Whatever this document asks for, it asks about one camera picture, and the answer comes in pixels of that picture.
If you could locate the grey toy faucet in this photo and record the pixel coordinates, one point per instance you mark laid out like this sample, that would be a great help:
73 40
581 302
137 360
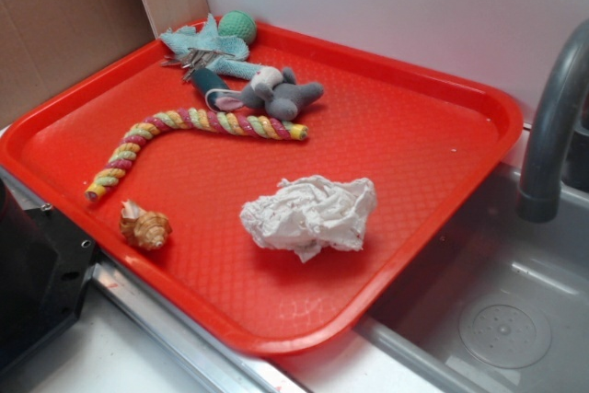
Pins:
557 148

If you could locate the crumpled white paper towel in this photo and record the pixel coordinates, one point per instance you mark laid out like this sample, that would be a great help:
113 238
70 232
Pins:
310 214

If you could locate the light blue cloth rag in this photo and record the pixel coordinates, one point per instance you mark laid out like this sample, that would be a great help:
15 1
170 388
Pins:
207 38

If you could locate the grey plush mouse toy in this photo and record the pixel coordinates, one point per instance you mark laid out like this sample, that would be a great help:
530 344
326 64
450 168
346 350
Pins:
270 89

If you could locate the multicolour twisted rope toy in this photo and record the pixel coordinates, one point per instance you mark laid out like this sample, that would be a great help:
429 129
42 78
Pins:
127 150

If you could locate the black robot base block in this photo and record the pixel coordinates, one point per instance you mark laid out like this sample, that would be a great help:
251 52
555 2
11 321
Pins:
46 263

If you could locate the red plastic tray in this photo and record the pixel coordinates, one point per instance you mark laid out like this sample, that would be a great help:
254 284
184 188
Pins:
425 139

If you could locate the green rubber ball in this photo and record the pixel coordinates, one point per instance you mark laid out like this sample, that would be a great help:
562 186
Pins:
238 24

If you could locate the brown spiral seashell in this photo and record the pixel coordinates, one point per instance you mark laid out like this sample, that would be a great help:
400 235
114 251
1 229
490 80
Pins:
147 230

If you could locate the grey plastic sink basin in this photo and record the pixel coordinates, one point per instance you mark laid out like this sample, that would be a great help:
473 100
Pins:
493 303

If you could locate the brown cardboard panel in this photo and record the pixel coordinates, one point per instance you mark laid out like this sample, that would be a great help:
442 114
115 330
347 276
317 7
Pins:
50 45

